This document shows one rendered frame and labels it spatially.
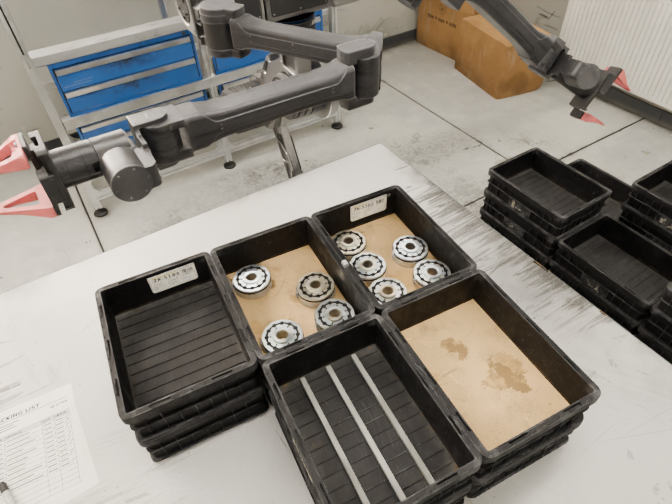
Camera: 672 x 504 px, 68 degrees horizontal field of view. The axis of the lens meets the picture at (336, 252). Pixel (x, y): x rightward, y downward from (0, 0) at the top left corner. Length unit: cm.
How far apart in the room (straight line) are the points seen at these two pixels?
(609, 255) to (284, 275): 141
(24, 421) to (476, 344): 115
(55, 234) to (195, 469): 217
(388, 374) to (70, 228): 239
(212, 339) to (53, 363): 49
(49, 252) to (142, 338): 181
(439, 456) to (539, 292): 68
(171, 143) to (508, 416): 88
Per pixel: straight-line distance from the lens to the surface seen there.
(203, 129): 82
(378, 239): 149
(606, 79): 143
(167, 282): 140
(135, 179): 74
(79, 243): 310
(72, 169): 80
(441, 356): 125
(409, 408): 117
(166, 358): 132
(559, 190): 238
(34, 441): 150
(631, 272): 228
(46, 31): 369
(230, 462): 129
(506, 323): 130
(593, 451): 138
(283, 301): 135
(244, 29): 114
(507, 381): 124
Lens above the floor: 186
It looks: 45 degrees down
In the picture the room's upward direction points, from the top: 3 degrees counter-clockwise
